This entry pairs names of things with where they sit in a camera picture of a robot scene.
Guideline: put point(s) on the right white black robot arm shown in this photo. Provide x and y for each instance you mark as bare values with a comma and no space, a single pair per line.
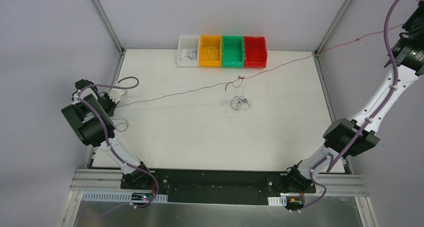
357,134

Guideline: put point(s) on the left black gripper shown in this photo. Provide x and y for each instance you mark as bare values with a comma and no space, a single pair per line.
108,99

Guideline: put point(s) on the red plastic bin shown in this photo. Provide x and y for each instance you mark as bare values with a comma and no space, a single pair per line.
255,52

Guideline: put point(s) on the left electronics board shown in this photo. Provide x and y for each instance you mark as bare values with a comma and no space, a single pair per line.
142,197

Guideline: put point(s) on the orange plastic bin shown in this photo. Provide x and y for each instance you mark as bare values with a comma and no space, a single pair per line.
210,51

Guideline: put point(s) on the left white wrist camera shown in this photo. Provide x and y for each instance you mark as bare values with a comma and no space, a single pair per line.
115,95

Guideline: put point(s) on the green plastic bin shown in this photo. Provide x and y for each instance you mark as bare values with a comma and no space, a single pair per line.
233,51

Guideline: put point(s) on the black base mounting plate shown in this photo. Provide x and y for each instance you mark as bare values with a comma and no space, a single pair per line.
219,186

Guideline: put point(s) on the right electronics board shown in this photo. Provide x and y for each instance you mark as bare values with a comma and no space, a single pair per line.
295,203

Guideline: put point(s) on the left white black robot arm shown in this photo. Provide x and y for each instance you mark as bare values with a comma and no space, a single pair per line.
89,116

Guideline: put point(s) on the electronics board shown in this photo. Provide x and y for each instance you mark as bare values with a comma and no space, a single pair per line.
295,203
142,197

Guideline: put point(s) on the white plastic bin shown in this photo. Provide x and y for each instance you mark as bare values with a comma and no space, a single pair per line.
188,51

